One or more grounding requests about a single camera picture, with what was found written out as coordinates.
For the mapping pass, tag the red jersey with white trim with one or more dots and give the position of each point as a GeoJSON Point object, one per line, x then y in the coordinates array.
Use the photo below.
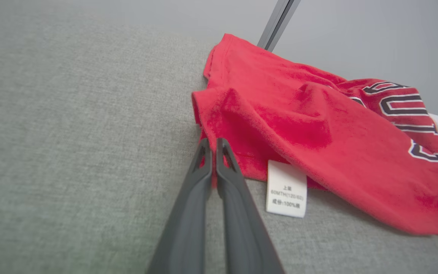
{"type": "Point", "coordinates": [318, 133]}

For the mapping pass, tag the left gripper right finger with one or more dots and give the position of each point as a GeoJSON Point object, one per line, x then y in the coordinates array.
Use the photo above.
{"type": "Point", "coordinates": [242, 228]}

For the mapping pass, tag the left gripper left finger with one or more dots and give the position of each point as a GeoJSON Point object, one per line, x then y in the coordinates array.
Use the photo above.
{"type": "Point", "coordinates": [188, 220]}

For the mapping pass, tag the grey metal partition post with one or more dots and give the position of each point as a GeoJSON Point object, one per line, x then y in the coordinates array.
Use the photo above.
{"type": "Point", "coordinates": [276, 23]}

